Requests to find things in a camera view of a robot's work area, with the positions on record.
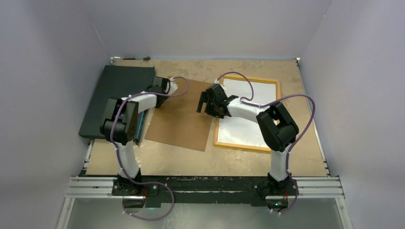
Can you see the dark blue flat box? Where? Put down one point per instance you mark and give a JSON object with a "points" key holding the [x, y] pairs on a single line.
{"points": [[114, 82]]}

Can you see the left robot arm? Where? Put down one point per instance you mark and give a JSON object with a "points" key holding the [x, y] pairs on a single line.
{"points": [[120, 124]]}

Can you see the yellow picture frame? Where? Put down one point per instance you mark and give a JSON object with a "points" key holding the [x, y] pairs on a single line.
{"points": [[240, 147]]}

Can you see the building and sky photo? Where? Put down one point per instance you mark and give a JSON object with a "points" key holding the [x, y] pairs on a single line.
{"points": [[246, 126]]}

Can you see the aluminium rail frame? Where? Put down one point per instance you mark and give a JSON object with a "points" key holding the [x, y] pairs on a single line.
{"points": [[102, 187]]}

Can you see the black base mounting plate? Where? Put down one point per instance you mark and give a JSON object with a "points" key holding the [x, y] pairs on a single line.
{"points": [[255, 191]]}

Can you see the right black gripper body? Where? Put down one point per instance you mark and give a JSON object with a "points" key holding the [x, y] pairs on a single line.
{"points": [[211, 108]]}

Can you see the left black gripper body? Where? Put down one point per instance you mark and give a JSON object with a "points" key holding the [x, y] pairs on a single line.
{"points": [[165, 97]]}

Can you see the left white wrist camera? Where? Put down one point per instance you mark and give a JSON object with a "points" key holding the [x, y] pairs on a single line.
{"points": [[172, 87]]}

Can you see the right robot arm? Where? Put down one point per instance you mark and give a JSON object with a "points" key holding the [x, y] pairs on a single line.
{"points": [[277, 127]]}

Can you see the brown backing board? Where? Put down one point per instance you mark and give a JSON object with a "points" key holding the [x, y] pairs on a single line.
{"points": [[177, 123]]}

